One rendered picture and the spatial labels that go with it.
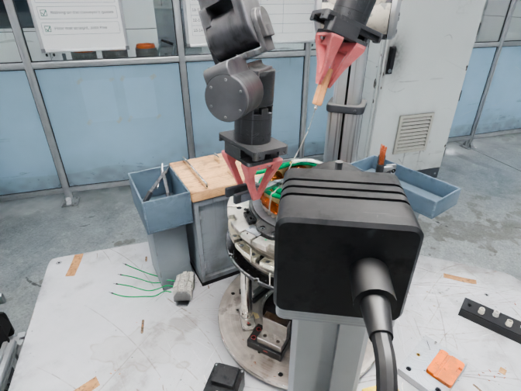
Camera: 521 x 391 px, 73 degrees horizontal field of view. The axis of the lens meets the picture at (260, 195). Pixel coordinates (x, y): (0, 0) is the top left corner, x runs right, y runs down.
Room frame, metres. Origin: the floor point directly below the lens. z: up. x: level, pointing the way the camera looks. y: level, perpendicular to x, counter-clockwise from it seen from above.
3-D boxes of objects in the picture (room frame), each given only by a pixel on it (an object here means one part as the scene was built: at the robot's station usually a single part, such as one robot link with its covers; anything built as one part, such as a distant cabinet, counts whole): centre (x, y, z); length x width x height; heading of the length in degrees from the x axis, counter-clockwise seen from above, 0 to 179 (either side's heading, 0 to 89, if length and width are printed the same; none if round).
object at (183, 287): (0.68, 0.20, 0.80); 0.10 x 0.05 x 0.04; 1
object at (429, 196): (0.79, -0.35, 0.92); 0.25 x 0.11 x 0.28; 37
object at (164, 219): (0.75, 0.25, 0.92); 0.17 x 0.11 x 0.28; 28
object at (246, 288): (0.57, 0.03, 0.91); 0.02 x 0.02 x 0.21
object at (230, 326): (0.60, -0.09, 0.80); 0.39 x 0.39 x 0.01
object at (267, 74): (0.51, 0.01, 1.34); 0.07 x 0.06 x 0.07; 159
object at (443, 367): (0.45, -0.37, 0.80); 0.07 x 0.05 x 0.01; 132
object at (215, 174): (0.82, 0.11, 1.05); 0.20 x 0.19 x 0.02; 118
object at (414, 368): (0.45, -0.35, 0.79); 0.12 x 0.09 x 0.02; 132
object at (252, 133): (0.52, 0.01, 1.28); 0.10 x 0.07 x 0.07; 36
